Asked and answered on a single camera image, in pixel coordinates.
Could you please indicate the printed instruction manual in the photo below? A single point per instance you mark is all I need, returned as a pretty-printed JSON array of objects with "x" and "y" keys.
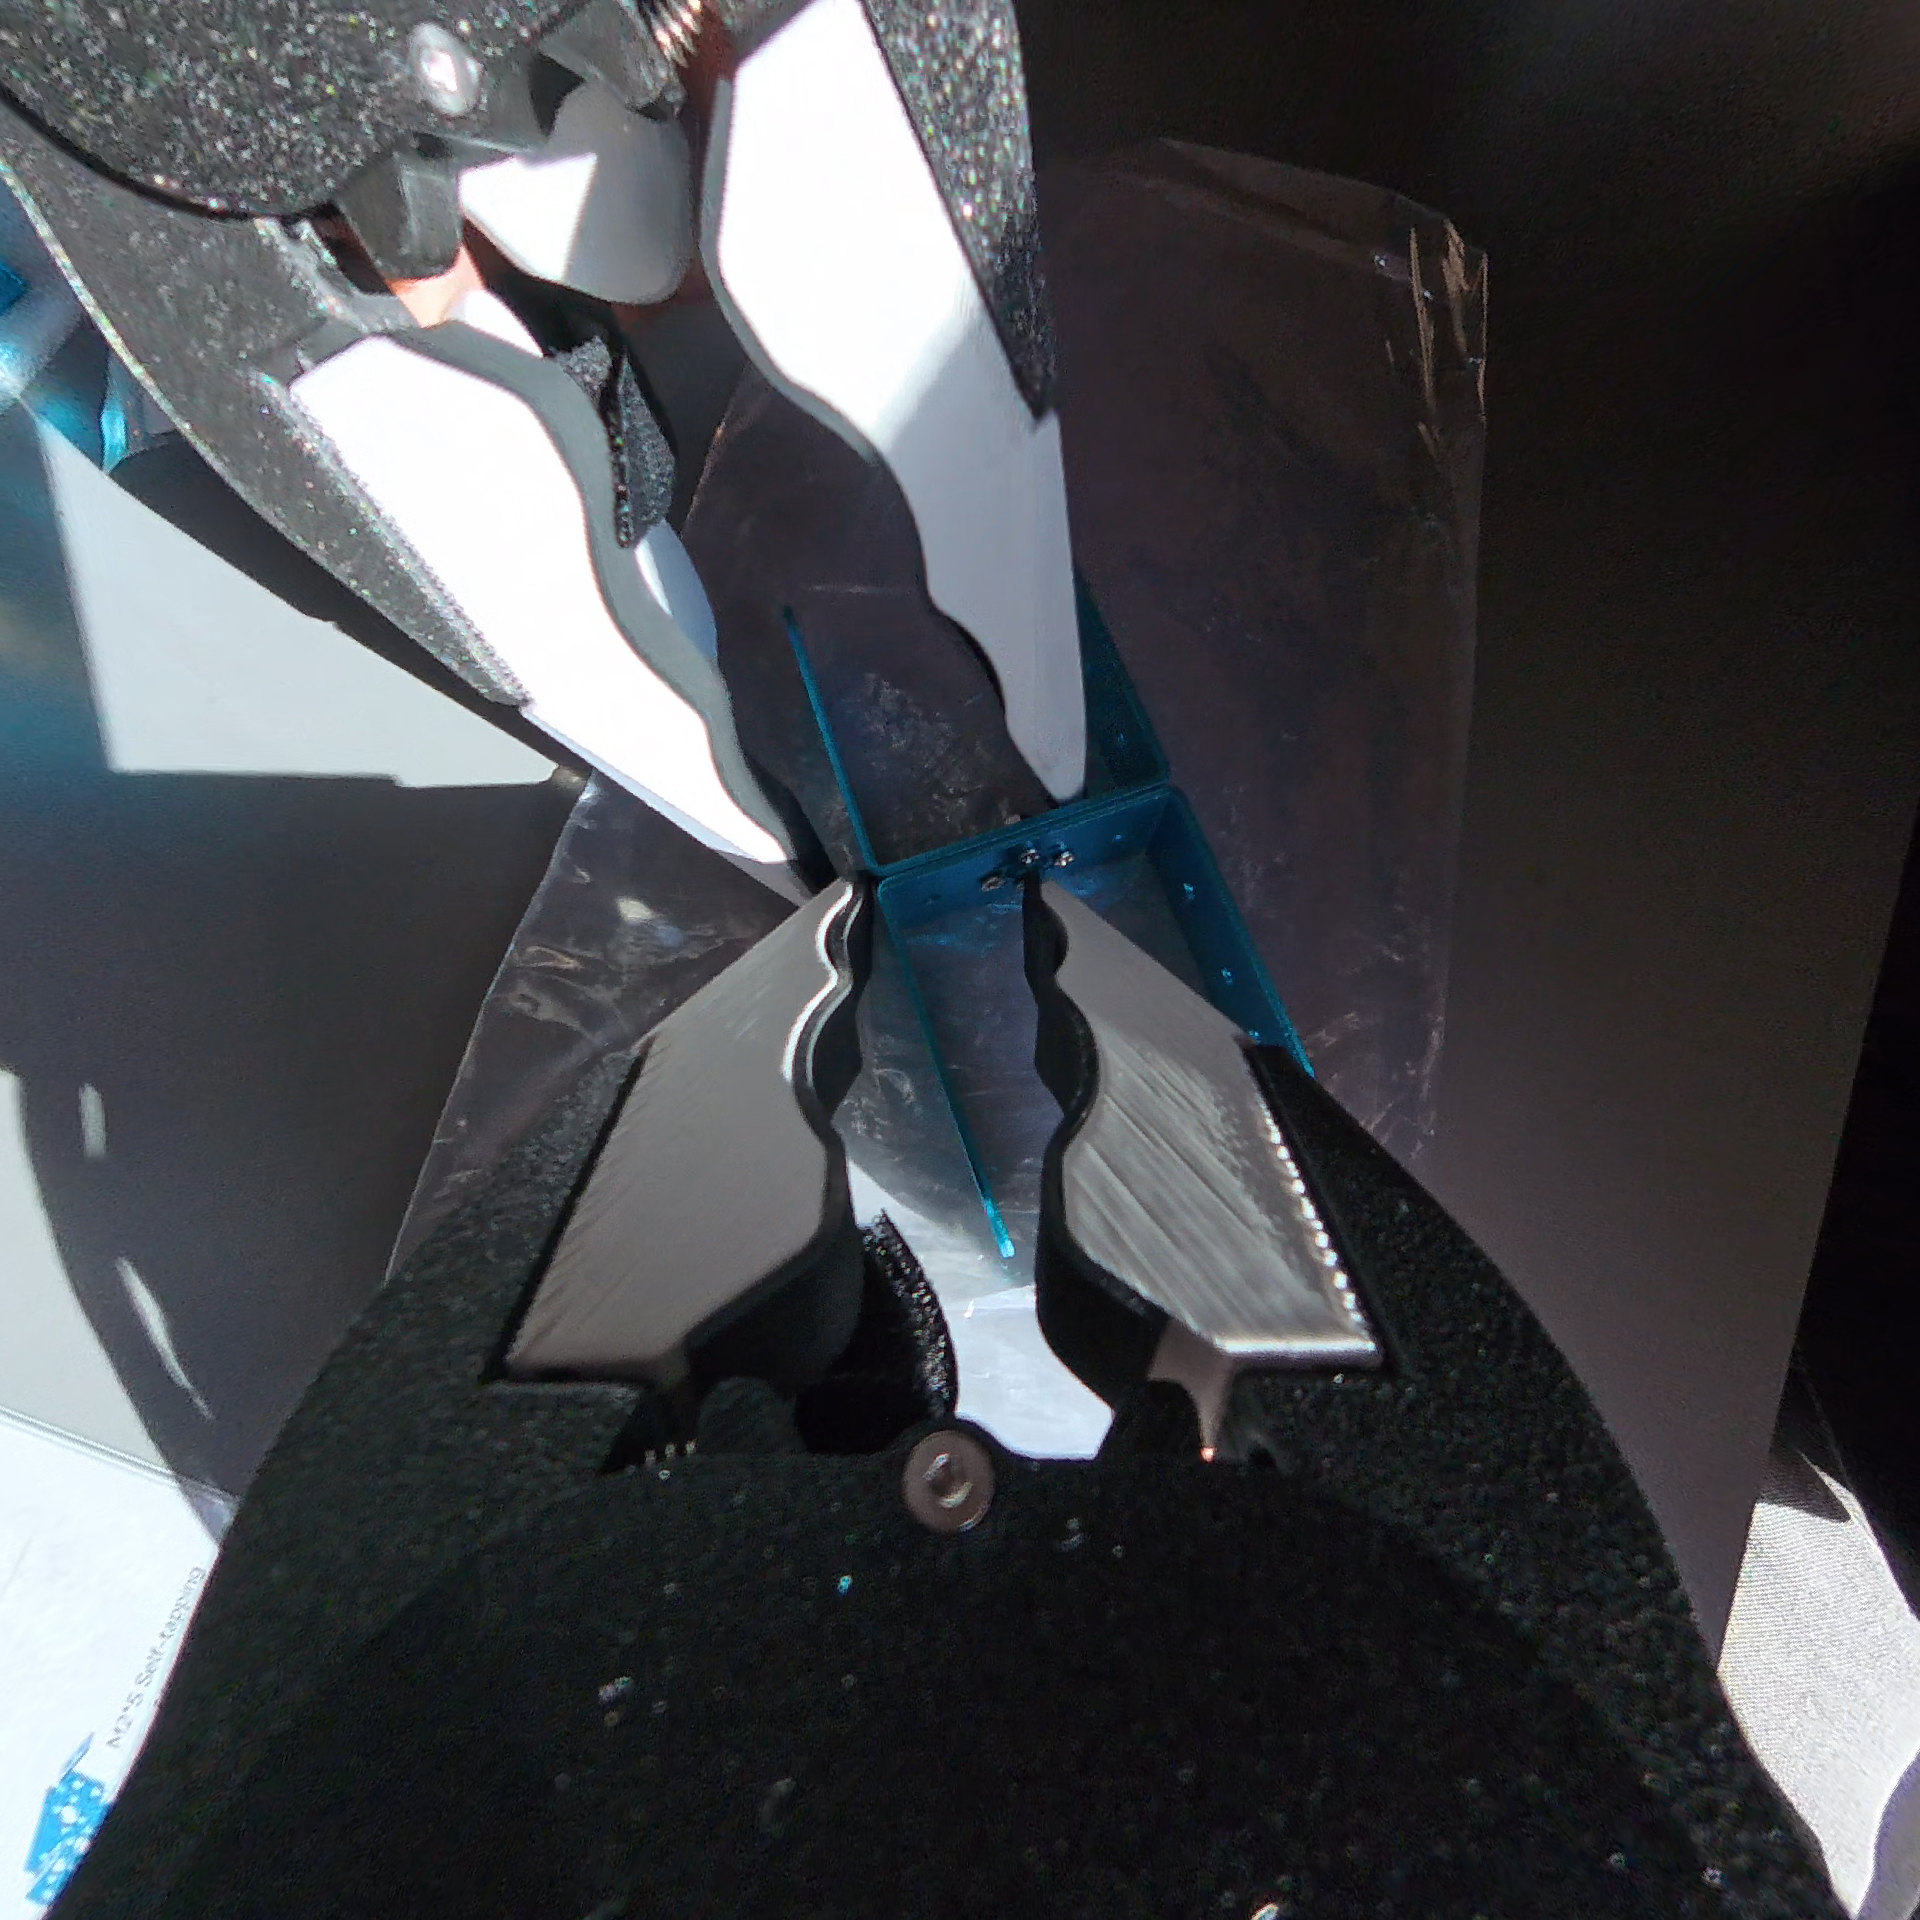
[{"x": 78, "y": 1669}]

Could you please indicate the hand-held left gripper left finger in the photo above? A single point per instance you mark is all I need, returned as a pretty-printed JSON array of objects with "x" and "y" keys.
[{"x": 690, "y": 1182}]

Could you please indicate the clear plastic bag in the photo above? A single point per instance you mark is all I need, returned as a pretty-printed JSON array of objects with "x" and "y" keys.
[{"x": 1320, "y": 601}]

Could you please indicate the blue metal bracket assembly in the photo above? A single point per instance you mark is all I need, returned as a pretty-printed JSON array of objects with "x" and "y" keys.
[{"x": 1017, "y": 886}]

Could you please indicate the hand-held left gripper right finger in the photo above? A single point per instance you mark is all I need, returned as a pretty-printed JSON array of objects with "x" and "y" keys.
[{"x": 1213, "y": 1180}]

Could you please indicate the person's right hand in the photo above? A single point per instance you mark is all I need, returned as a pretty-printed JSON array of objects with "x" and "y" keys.
[{"x": 452, "y": 277}]

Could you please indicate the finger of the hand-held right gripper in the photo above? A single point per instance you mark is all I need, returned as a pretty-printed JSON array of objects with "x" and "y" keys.
[
  {"x": 527, "y": 528},
  {"x": 916, "y": 332}
]

